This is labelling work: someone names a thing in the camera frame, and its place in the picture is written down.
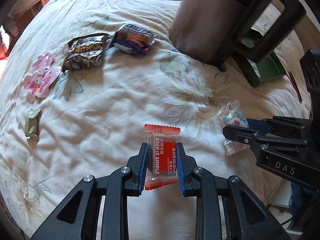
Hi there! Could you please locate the floral white bed quilt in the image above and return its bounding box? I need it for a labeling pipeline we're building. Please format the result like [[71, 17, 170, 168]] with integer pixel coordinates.
[[1, 0, 311, 239]]

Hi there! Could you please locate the red keep it simple snack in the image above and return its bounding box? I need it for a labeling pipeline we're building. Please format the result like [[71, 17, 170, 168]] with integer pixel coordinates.
[[144, 124, 180, 190]]

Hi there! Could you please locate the green storage box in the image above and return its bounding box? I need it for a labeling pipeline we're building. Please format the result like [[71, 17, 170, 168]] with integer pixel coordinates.
[[233, 51, 286, 87]]

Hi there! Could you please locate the white pink cartoon candy packet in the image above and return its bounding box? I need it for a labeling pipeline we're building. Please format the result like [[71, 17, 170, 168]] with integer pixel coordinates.
[[217, 100, 249, 156]]

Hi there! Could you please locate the dark brown cereal snack bag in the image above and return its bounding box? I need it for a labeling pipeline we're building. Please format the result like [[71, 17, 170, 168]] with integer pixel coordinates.
[[61, 33, 110, 73]]

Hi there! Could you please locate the olive green snack packet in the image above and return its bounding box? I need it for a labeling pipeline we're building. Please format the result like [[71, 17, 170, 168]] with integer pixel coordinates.
[[24, 108, 41, 142]]

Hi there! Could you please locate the pink cartoon character snack bag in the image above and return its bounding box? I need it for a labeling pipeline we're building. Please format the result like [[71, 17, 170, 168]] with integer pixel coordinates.
[[23, 53, 61, 103]]

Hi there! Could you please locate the red framed phone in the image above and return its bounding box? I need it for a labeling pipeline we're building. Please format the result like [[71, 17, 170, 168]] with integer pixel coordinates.
[[287, 72, 303, 103]]

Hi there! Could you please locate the blue white chocolate wafer pack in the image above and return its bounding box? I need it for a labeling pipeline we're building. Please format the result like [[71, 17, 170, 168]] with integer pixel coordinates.
[[109, 23, 156, 55]]

